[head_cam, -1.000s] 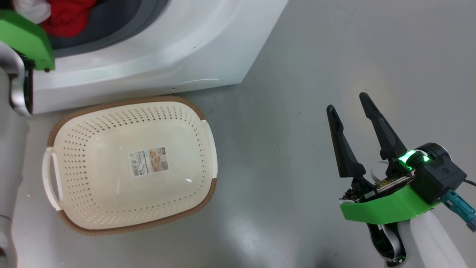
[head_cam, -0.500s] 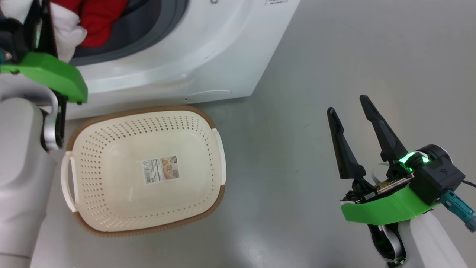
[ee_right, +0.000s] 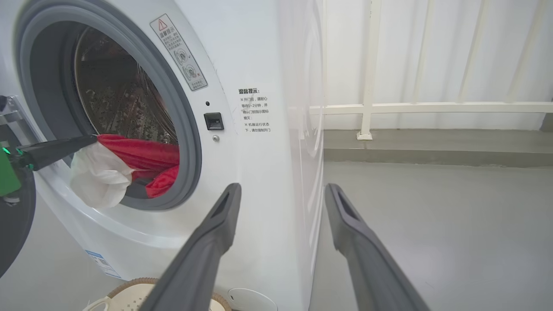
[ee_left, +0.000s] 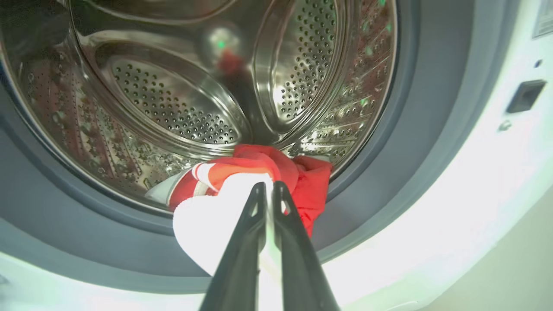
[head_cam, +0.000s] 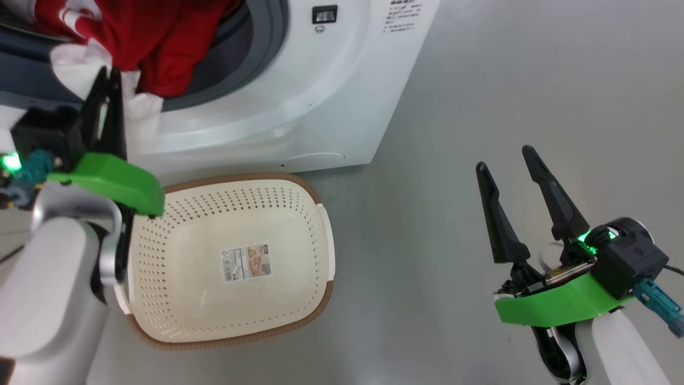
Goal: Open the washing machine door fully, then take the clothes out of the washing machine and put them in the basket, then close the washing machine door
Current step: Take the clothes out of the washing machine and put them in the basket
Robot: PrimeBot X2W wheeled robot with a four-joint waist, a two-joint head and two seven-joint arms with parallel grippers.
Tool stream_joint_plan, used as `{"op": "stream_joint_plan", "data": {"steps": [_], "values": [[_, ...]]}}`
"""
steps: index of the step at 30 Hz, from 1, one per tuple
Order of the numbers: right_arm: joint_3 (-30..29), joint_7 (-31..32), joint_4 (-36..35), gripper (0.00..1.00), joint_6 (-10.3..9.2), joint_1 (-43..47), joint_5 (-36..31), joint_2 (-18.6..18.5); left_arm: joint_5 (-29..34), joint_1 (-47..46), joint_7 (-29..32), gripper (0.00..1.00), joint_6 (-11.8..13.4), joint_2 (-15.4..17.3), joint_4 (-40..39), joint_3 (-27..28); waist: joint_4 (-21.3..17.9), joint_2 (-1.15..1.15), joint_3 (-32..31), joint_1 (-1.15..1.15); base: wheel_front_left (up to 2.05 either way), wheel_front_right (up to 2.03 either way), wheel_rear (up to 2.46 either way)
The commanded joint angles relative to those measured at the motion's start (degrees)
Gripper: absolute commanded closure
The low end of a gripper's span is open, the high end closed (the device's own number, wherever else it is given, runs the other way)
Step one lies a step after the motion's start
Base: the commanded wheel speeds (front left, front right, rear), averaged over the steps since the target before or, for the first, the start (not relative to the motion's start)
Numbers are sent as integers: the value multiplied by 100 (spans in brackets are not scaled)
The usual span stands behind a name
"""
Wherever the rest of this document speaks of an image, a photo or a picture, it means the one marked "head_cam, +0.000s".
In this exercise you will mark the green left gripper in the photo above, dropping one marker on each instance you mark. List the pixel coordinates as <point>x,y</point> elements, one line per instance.
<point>117,179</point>

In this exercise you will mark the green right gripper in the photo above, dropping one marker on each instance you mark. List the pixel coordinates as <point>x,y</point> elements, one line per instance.
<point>556,305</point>

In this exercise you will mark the white garment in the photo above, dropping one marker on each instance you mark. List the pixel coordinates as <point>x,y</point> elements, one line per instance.
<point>75,69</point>

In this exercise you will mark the red garment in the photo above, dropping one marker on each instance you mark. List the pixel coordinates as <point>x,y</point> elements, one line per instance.
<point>160,37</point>

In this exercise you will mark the grey rubber door gasket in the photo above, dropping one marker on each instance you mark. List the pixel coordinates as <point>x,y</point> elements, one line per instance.
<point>267,32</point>

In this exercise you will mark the cream perforated laundry basket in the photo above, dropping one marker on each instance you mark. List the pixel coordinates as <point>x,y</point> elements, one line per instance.
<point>214,299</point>

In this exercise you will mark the white front-load washing machine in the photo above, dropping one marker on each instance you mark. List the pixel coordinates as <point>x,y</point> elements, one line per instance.
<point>320,96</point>

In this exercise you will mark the paper product sticker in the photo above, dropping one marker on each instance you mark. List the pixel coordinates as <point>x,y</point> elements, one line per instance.
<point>247,263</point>

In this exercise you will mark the round white filter cover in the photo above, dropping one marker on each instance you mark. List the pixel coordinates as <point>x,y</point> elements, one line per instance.
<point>315,159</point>

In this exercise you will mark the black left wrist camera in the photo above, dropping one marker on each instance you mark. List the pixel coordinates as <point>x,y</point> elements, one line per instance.
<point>48,133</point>

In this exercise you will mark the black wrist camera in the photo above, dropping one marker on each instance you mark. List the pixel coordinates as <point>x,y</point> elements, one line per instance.
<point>625,262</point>
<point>48,133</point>

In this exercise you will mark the teal left camera connector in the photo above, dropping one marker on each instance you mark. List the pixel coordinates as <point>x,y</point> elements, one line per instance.
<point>32,171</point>

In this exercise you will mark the teal camera connector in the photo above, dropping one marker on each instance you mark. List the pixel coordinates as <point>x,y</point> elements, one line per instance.
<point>660,305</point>
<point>32,171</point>

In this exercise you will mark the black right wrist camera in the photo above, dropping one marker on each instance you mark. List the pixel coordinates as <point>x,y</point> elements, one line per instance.
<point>625,262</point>

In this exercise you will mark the teal right camera connector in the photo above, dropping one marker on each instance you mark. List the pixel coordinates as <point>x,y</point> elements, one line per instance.
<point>660,305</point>

